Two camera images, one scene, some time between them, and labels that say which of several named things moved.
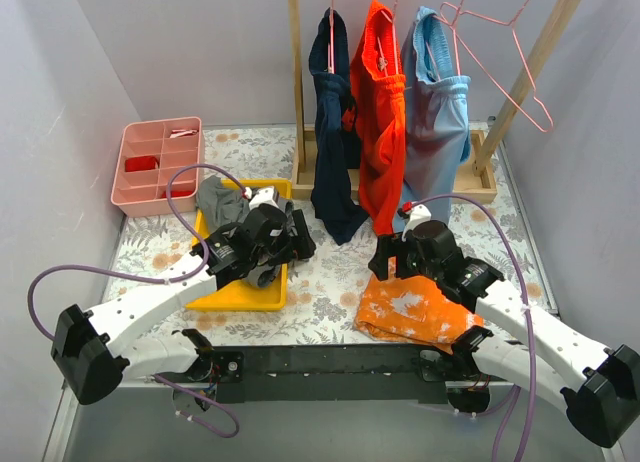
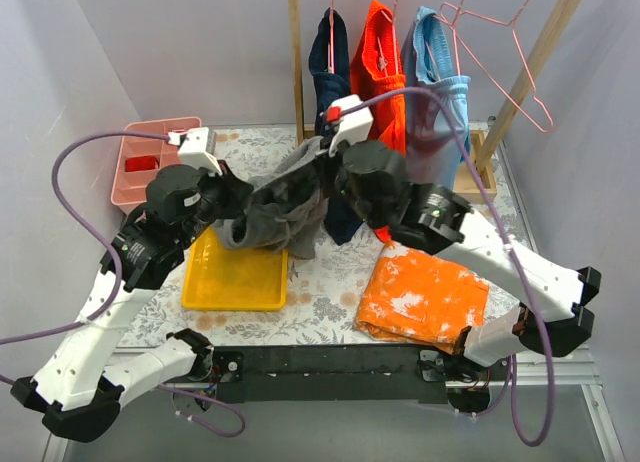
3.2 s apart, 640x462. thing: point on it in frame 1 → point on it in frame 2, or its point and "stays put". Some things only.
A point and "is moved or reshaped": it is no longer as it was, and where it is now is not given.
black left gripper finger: [304, 246] → [234, 197]
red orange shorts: [376, 113] stays put
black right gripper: [382, 257] → [329, 169]
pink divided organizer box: [151, 153] stays put
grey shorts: [220, 205] is moved or reshaped
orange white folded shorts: [413, 309] stays put
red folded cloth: [141, 163] stays put
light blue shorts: [436, 137] stays put
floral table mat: [323, 296] stays put
